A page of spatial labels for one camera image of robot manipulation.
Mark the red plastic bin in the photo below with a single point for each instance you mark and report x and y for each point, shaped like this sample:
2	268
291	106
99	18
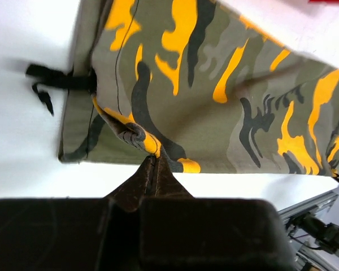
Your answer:
324	2

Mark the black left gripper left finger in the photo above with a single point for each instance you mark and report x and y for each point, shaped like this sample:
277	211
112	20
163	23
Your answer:
75	233

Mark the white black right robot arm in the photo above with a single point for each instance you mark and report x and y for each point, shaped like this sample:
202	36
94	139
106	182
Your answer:
326	236

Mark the aluminium table edge rail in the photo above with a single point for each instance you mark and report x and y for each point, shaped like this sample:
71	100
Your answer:
306	259

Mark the camouflage yellow green trousers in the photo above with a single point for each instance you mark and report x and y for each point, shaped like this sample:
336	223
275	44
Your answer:
196	84

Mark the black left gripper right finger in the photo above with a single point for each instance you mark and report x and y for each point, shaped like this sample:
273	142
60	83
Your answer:
178	232

